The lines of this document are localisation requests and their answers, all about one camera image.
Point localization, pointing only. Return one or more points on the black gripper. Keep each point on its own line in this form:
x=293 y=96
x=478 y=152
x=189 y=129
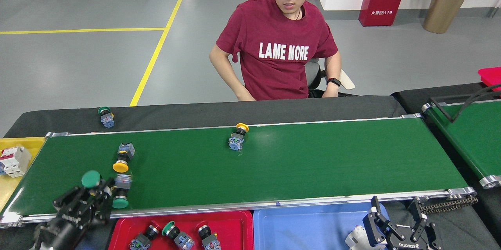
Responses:
x=407 y=245
x=58 y=234

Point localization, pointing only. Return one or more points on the green push button switch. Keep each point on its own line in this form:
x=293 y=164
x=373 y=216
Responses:
x=107 y=121
x=91 y=178
x=184 y=240
x=120 y=203

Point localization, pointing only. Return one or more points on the yellow push button switch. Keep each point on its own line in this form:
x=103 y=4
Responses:
x=236 y=142
x=120 y=167

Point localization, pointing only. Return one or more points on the plain white circuit breaker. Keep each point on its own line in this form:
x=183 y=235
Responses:
x=354 y=238

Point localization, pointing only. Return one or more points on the white circuit breaker red levers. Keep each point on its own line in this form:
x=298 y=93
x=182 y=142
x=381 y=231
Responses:
x=15 y=162

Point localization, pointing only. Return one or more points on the person's right forearm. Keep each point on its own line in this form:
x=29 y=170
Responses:
x=229 y=81

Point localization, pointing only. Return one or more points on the person's left forearm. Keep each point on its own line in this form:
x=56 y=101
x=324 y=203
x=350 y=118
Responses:
x=335 y=70

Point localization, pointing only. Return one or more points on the yellow plastic tray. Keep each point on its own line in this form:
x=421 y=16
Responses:
x=6 y=189

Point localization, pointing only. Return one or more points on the blue plastic tray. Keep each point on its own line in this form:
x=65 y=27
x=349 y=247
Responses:
x=301 y=230

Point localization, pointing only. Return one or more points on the short green conveyor belt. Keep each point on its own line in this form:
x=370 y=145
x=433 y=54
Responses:
x=469 y=136

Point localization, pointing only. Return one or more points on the long green conveyor belt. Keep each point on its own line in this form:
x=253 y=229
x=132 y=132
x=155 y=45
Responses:
x=274 y=164

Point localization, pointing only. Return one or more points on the red plastic tray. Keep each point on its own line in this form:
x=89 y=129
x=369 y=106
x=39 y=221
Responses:
x=235 y=230

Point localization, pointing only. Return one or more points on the person's left hand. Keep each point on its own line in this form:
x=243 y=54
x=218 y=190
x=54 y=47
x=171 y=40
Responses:
x=332 y=92

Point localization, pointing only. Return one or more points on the black wristwatch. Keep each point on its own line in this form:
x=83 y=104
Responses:
x=334 y=82

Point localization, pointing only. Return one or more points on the red plastic bin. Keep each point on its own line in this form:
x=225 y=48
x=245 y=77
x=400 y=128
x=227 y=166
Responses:
x=490 y=75

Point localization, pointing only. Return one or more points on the potted plant in gold pot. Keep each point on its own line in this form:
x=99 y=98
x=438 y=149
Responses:
x=441 y=15

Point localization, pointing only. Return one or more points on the person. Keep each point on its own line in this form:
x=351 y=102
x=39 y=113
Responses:
x=274 y=27

